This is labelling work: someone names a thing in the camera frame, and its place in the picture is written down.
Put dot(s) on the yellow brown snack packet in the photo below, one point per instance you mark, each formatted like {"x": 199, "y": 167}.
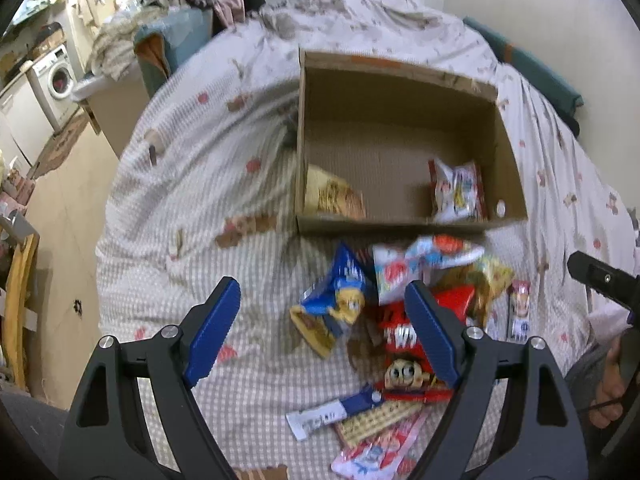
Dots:
{"x": 330, "y": 195}

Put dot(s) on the white washing machine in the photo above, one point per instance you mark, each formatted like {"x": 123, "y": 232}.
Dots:
{"x": 57, "y": 80}

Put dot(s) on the yellow chip bag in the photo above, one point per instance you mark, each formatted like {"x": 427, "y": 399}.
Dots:
{"x": 492, "y": 272}

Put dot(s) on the wooden chair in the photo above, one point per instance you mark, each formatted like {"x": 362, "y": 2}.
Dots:
{"x": 20, "y": 300}

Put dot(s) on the printed checked blanket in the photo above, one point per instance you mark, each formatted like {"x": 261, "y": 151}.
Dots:
{"x": 210, "y": 185}

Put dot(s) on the hanging beige towel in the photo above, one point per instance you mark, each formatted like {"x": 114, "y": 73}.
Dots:
{"x": 90, "y": 2}

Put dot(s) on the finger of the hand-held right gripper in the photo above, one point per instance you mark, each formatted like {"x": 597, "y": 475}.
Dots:
{"x": 600, "y": 277}

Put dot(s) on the brown biscuit packet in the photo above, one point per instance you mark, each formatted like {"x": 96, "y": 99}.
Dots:
{"x": 312, "y": 332}

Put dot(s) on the white cabinet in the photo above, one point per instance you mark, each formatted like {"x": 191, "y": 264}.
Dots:
{"x": 20, "y": 120}

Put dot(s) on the pile of light clothes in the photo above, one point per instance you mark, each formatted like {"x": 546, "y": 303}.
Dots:
{"x": 117, "y": 45}

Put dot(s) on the pink white snack packet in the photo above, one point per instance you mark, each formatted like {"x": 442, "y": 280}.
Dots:
{"x": 380, "y": 455}

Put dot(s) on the cardboard box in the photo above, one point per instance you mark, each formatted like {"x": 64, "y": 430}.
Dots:
{"x": 380, "y": 155}

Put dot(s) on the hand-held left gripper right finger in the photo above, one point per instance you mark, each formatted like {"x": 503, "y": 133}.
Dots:
{"x": 430, "y": 330}

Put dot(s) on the clear wafer packet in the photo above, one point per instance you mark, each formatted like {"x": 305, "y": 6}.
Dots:
{"x": 375, "y": 420}

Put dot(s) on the white red blue snack packet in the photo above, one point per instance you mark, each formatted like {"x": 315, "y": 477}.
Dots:
{"x": 400, "y": 272}

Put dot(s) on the person's right hand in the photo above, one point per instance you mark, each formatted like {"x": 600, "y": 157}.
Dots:
{"x": 607, "y": 390}

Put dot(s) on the red cartoon snack bag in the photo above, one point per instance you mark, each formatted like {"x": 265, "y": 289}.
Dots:
{"x": 400, "y": 340}

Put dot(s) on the brown floor rug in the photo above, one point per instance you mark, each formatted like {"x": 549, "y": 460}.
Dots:
{"x": 60, "y": 145}

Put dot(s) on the blue white snack bar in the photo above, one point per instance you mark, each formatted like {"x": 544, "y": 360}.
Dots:
{"x": 320, "y": 417}

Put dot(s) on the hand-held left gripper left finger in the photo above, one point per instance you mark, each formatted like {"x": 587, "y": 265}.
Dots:
{"x": 212, "y": 330}

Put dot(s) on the small pink snack bar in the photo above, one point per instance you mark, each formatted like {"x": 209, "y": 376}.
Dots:
{"x": 520, "y": 310}

